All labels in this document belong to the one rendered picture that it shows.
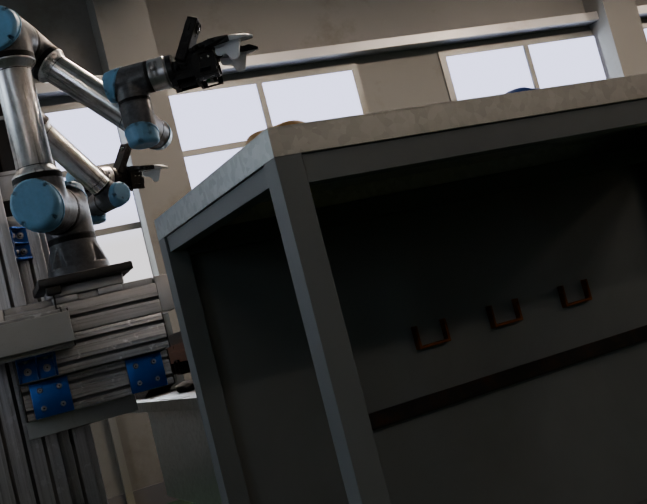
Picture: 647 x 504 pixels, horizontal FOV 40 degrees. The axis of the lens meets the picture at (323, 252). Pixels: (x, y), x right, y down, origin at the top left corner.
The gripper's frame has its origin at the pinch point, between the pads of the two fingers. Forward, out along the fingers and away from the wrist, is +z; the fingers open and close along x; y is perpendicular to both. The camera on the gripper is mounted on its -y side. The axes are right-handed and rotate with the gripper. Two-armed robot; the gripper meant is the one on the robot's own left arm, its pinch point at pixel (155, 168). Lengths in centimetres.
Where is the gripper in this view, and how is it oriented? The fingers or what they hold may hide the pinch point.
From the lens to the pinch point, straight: 326.6
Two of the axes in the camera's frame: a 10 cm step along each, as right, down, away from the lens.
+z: 6.6, -1.1, 7.4
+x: 7.4, -1.0, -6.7
